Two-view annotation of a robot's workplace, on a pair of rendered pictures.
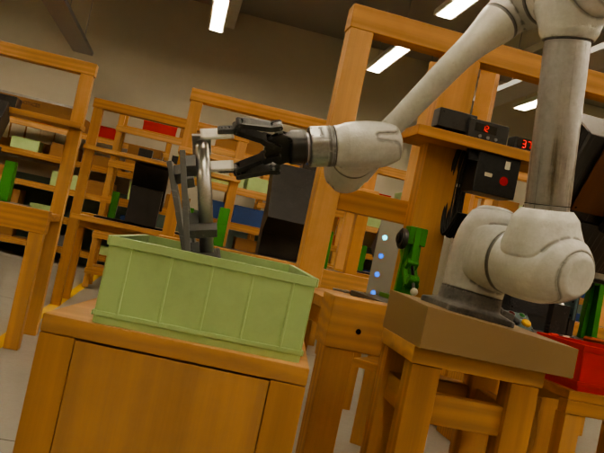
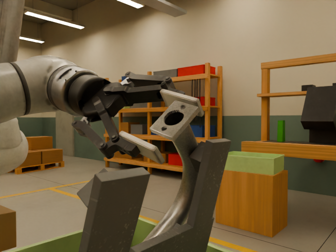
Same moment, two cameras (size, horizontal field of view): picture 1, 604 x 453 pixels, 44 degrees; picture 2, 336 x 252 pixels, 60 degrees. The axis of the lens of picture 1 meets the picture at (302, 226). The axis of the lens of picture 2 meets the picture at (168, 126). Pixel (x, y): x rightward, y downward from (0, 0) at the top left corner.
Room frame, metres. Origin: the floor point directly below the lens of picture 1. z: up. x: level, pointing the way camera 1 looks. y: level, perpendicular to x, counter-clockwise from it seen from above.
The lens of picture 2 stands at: (1.84, 0.52, 1.19)
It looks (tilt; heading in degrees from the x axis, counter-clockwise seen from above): 1 degrees down; 230
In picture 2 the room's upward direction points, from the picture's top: straight up
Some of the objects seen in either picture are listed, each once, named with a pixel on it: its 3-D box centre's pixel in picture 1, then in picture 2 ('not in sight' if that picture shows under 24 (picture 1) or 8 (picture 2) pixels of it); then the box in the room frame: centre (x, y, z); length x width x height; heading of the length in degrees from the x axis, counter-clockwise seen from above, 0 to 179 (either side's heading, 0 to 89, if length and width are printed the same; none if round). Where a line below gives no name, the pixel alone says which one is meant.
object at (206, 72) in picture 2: not in sight; (155, 123); (-2.05, -4.54, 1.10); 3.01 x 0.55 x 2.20; 99
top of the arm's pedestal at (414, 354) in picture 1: (457, 355); not in sight; (1.87, -0.45, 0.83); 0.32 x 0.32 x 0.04; 6
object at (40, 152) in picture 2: not in sight; (32, 153); (-0.12, -6.86, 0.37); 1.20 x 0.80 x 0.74; 17
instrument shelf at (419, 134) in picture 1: (515, 159); not in sight; (2.88, -0.75, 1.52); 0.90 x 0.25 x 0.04; 101
